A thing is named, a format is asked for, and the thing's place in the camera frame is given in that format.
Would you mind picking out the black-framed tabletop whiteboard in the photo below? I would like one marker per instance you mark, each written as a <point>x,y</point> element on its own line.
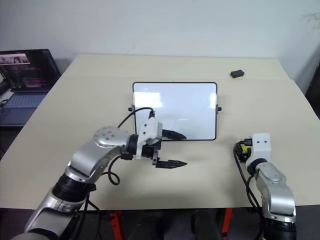
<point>175,110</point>

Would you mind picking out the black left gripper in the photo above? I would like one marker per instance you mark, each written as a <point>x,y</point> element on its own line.
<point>153,151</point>

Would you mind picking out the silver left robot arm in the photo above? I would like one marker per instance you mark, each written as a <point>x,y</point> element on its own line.
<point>85,160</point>

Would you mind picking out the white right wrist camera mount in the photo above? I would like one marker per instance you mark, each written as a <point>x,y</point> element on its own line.
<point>261,147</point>

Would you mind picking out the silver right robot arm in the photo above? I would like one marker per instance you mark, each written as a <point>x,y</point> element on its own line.
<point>275,190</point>

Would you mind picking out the small black block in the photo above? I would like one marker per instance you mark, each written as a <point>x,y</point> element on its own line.
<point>237,74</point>

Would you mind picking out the red table leg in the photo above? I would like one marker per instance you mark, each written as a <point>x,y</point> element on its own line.
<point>228,222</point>
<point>116,225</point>

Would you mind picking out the open grey laptop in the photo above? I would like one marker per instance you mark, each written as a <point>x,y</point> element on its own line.
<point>25,75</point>

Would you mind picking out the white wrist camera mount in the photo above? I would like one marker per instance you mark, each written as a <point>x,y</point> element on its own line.
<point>261,147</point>
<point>150,130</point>

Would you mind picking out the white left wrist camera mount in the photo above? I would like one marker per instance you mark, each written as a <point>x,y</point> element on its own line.
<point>150,130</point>

